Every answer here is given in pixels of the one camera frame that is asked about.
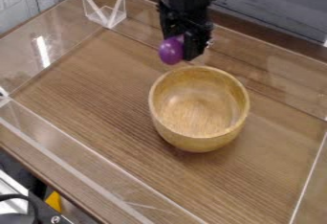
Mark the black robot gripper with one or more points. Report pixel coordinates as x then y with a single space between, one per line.
186 16

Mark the purple toy eggplant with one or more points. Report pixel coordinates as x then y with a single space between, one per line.
171 50

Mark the light wooden bowl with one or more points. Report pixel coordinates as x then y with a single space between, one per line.
199 105

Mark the yellow object under table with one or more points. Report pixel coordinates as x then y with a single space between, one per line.
53 201

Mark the clear acrylic corner bracket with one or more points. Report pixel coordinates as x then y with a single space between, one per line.
107 16

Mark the clear acrylic tray wall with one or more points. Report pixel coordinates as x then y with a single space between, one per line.
95 183

